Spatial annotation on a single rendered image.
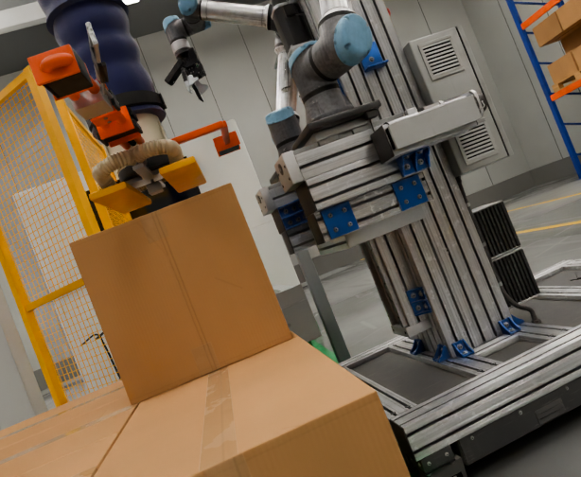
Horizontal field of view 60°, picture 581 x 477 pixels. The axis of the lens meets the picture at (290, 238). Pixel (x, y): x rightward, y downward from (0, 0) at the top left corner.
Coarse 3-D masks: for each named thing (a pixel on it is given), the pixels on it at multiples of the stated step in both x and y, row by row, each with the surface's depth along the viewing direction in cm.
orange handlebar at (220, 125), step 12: (48, 60) 82; (60, 60) 83; (72, 60) 84; (96, 84) 96; (72, 96) 95; (96, 120) 110; (108, 120) 113; (120, 120) 117; (192, 132) 153; (204, 132) 153; (228, 132) 163; (120, 144) 133
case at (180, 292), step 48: (96, 240) 116; (144, 240) 117; (192, 240) 118; (240, 240) 119; (96, 288) 115; (144, 288) 116; (192, 288) 117; (240, 288) 118; (144, 336) 115; (192, 336) 116; (240, 336) 117; (288, 336) 118; (144, 384) 115
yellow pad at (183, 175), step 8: (184, 160) 132; (192, 160) 132; (160, 168) 131; (168, 168) 131; (176, 168) 132; (184, 168) 134; (192, 168) 138; (200, 168) 145; (168, 176) 136; (176, 176) 140; (184, 176) 143; (192, 176) 148; (200, 176) 152; (176, 184) 149; (184, 184) 153; (192, 184) 158; (200, 184) 163
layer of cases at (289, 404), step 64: (192, 384) 111; (256, 384) 87; (320, 384) 72; (0, 448) 128; (64, 448) 98; (128, 448) 79; (192, 448) 66; (256, 448) 58; (320, 448) 59; (384, 448) 60
